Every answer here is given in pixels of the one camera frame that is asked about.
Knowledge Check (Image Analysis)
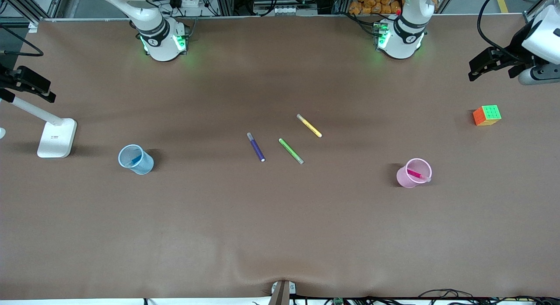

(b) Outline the pink marker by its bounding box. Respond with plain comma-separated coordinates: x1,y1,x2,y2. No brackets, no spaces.
406,168,432,182

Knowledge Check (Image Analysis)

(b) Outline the white power strip with plugs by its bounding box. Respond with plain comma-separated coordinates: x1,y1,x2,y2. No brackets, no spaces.
168,0,209,18

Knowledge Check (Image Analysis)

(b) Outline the bag of orange snacks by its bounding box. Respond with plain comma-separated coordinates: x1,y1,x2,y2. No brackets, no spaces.
348,0,403,16

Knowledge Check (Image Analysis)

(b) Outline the purple marker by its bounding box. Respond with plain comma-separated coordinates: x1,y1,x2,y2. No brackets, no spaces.
246,132,266,162

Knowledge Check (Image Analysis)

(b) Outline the white lamp stand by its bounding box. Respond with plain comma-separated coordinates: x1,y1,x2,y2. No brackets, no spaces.
0,97,78,159

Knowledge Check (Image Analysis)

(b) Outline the aluminium frame post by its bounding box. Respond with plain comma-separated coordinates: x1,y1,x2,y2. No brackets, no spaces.
522,0,560,24
0,0,67,33

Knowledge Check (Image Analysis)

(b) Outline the yellow marker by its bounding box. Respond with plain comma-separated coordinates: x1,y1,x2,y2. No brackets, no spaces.
296,113,323,138

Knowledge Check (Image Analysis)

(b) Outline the green marker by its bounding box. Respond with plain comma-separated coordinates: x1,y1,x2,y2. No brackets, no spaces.
278,138,305,165

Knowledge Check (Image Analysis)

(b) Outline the pink mesh cup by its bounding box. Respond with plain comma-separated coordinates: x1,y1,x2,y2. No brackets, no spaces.
396,158,433,189

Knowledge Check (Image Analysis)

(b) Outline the colourful puzzle cube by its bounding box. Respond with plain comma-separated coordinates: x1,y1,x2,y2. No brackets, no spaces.
472,105,502,126

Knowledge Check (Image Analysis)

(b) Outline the light blue mesh cup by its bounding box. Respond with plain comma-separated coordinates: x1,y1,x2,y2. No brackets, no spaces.
118,144,155,175

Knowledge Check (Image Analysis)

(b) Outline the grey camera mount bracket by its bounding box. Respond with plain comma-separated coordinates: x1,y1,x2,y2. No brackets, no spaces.
269,280,297,305

